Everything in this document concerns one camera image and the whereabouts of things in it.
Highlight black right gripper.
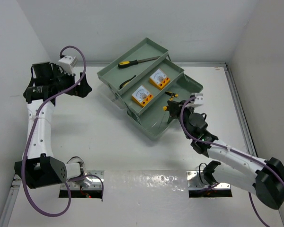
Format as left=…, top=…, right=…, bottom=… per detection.
left=168, top=100, right=195, bottom=140

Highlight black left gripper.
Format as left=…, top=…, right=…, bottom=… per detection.
left=50, top=66, right=90, bottom=98

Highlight orange analog meter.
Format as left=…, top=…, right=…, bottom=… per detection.
left=149, top=69, right=170, bottom=90
left=131, top=85, right=154, bottom=107

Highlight green toolbox with clear lid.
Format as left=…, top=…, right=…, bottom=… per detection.
left=97, top=38, right=203, bottom=140

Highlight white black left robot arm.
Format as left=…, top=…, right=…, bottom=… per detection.
left=14, top=56, right=84, bottom=189

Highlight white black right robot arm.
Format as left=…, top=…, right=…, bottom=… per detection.
left=164, top=96, right=284, bottom=210

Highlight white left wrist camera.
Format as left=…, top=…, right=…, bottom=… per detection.
left=57, top=56, right=78, bottom=75

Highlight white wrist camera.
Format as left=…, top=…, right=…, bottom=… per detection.
left=189, top=93, right=204, bottom=108
left=57, top=56, right=78, bottom=75

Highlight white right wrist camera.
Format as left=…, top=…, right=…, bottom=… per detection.
left=189, top=93, right=204, bottom=108

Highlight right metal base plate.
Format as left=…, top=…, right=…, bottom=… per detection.
left=186, top=170, right=231, bottom=191

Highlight metal base plate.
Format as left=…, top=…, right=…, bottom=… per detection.
left=186, top=170, right=231, bottom=191
left=67, top=170, right=104, bottom=190

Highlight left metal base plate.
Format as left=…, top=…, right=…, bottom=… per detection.
left=67, top=170, right=104, bottom=190

